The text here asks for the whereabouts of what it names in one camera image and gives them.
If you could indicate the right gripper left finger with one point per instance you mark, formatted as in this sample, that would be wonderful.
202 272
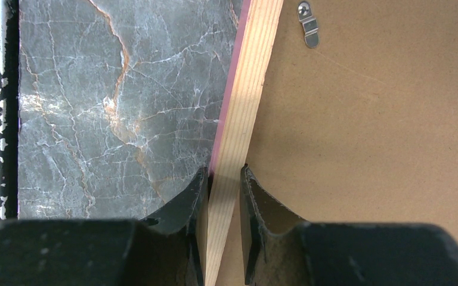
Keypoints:
171 237

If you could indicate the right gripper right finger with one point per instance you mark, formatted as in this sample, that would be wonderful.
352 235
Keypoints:
273 250

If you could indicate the pink wooden photo frame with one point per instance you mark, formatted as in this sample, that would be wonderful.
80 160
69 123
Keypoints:
363 127

